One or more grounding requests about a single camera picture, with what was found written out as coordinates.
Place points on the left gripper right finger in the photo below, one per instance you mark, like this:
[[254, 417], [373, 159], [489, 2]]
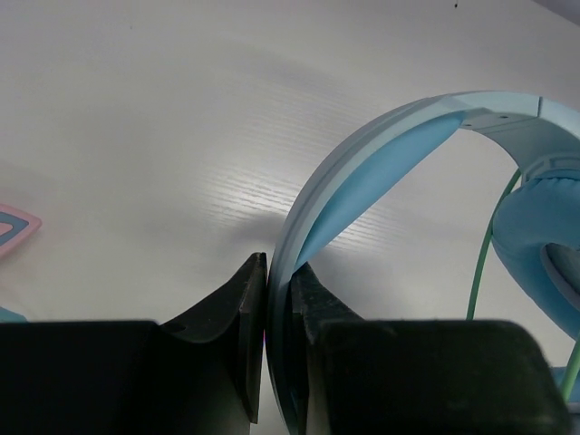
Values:
[[357, 376]]

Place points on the pink blue earphone winder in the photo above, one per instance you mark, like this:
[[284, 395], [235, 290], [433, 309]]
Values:
[[17, 226]]

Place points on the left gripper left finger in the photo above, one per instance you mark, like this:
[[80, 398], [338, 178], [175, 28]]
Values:
[[198, 373]]

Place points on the light blue over-ear headphones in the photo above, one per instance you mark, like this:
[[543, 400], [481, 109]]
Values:
[[443, 168]]

